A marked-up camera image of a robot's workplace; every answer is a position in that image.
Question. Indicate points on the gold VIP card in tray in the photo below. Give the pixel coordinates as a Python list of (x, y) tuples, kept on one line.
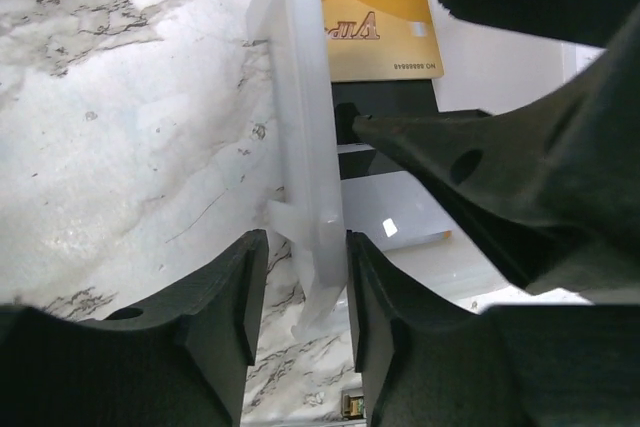
[(381, 40)]

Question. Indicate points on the white card tray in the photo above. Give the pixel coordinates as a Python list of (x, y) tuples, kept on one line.
[(487, 72)]

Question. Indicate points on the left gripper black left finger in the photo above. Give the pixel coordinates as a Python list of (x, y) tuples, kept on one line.
[(176, 358)]

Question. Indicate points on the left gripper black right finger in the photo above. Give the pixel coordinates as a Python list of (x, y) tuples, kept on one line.
[(424, 361)]

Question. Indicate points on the white card in tray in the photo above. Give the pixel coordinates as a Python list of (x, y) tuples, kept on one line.
[(394, 210)]

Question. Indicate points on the black VIP card in tray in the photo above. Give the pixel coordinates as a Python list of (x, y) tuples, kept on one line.
[(403, 98)]

